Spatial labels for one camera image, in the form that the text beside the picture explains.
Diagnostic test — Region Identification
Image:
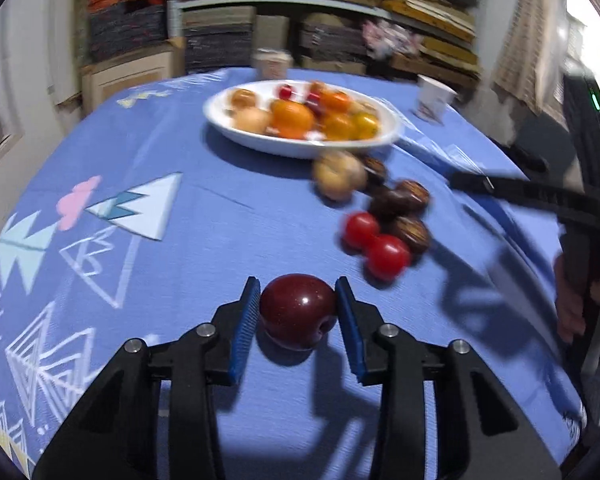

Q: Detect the stack of grey boxes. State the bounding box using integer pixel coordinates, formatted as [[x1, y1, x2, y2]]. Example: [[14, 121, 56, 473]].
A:
[[182, 7, 258, 73]]

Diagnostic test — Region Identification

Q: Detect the printed paper cup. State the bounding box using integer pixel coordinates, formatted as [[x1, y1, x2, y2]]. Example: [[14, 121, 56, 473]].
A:
[[414, 75, 457, 123]]

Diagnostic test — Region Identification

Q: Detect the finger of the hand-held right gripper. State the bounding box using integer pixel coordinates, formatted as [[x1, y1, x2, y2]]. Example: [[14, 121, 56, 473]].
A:
[[447, 171, 563, 220], [509, 144, 549, 171]]

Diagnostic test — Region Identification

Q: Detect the orange tomato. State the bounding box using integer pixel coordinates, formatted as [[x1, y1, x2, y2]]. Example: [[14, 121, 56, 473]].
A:
[[321, 112, 355, 142]]

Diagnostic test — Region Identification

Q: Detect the stack of yellow flat boxes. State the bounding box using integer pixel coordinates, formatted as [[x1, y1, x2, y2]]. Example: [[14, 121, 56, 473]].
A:
[[380, 0, 481, 86]]

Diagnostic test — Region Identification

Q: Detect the dark water chestnut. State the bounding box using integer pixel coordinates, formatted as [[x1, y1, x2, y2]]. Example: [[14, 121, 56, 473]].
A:
[[387, 216, 432, 257], [397, 180, 431, 213], [362, 156, 388, 184], [369, 187, 406, 221]]

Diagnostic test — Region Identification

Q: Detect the smooth yellow passion fruit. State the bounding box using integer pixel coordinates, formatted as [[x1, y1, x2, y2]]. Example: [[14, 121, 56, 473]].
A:
[[231, 108, 272, 135]]

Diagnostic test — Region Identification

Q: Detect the beverage can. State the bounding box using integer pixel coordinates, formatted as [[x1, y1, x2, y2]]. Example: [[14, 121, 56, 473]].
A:
[[252, 49, 293, 81]]

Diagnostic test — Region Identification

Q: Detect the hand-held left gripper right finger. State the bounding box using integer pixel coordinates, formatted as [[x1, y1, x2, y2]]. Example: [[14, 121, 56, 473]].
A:
[[334, 276, 563, 480]]

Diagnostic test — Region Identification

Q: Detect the stack of dark brown boxes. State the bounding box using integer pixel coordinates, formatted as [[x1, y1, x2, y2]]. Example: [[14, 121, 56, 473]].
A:
[[300, 12, 371, 68]]

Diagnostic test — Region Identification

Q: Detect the person's right hand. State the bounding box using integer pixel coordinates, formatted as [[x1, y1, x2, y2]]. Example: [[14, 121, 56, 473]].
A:
[[552, 252, 600, 343]]

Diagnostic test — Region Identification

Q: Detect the mandarin orange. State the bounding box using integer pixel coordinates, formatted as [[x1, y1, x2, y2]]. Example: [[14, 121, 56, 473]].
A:
[[270, 99, 315, 140], [320, 90, 353, 113]]

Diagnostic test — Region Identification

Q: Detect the checkered beige curtain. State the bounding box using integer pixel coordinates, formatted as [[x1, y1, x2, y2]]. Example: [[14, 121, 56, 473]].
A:
[[495, 0, 571, 111]]

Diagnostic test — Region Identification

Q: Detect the yellow tomato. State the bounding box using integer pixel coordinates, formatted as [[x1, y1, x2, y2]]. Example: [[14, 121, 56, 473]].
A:
[[352, 112, 381, 141]]

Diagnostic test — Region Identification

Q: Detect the white oval plate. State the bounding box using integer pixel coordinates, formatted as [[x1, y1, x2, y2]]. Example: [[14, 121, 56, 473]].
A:
[[202, 80, 406, 160]]

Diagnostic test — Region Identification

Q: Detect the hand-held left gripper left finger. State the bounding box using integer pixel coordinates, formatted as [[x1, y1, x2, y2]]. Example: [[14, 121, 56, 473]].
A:
[[32, 276, 262, 480]]

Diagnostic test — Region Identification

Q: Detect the white metal shelf rack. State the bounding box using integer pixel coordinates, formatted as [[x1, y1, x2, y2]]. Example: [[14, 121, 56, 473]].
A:
[[167, 0, 483, 76]]

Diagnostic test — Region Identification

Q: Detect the stack of dark blue boxes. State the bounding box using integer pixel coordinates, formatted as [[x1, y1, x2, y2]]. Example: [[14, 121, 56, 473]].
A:
[[87, 5, 171, 63]]

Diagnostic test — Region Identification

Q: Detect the pink floral cloth bundle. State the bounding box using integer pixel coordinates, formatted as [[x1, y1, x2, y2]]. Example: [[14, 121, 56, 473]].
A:
[[362, 20, 423, 61]]

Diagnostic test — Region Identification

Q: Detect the tan potato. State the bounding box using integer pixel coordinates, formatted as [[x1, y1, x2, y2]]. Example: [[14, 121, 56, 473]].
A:
[[313, 150, 370, 202]]

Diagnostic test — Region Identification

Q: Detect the blue printed tablecloth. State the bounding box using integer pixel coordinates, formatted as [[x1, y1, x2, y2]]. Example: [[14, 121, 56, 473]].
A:
[[0, 67, 588, 480]]

